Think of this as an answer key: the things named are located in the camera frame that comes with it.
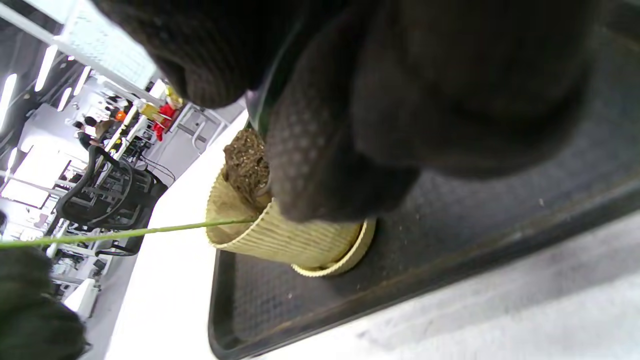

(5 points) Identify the person's right hand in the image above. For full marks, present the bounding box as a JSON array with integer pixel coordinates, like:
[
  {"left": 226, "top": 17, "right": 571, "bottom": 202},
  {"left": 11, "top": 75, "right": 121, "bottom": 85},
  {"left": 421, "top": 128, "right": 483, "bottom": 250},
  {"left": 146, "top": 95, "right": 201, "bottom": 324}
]
[{"left": 90, "top": 0, "right": 606, "bottom": 223}]

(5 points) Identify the person's left hand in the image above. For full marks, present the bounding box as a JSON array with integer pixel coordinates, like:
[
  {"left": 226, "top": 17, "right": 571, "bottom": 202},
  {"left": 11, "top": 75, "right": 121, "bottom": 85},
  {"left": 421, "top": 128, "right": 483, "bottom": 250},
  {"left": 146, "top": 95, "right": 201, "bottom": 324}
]
[{"left": 0, "top": 245, "right": 88, "bottom": 360}]

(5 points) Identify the red artificial rose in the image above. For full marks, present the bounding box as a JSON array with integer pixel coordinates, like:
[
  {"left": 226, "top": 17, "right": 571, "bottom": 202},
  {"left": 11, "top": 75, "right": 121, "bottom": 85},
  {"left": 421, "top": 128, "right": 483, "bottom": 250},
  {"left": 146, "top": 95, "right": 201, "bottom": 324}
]
[{"left": 0, "top": 218, "right": 256, "bottom": 249}]

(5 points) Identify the green garden trowel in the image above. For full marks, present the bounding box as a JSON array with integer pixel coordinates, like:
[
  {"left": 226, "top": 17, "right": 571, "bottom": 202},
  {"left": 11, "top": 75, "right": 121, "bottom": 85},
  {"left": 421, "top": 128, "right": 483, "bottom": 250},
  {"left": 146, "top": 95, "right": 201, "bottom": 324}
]
[{"left": 245, "top": 30, "right": 306, "bottom": 138}]

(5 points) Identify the brown potting mix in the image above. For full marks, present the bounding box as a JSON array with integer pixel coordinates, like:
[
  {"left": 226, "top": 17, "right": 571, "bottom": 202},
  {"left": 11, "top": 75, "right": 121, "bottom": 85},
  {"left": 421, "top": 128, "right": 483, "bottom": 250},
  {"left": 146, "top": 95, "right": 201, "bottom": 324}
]
[{"left": 222, "top": 128, "right": 273, "bottom": 211}]

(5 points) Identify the dark brown plastic tray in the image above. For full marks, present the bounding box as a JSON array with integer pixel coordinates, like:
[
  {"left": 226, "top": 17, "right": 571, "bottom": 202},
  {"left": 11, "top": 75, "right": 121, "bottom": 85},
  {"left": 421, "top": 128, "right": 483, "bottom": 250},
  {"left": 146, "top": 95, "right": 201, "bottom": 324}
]
[{"left": 207, "top": 20, "right": 640, "bottom": 360}]

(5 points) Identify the black office chair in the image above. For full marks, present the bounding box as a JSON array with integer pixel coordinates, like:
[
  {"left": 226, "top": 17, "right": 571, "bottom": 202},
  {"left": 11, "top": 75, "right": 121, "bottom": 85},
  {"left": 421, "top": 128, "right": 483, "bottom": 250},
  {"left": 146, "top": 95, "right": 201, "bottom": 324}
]
[{"left": 55, "top": 145, "right": 168, "bottom": 257}]

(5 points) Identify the gold ribbed flower pot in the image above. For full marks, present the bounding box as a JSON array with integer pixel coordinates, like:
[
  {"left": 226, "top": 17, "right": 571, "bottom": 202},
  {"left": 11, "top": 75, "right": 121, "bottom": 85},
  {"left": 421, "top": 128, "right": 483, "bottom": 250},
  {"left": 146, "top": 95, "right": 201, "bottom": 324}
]
[{"left": 205, "top": 165, "right": 377, "bottom": 277}]

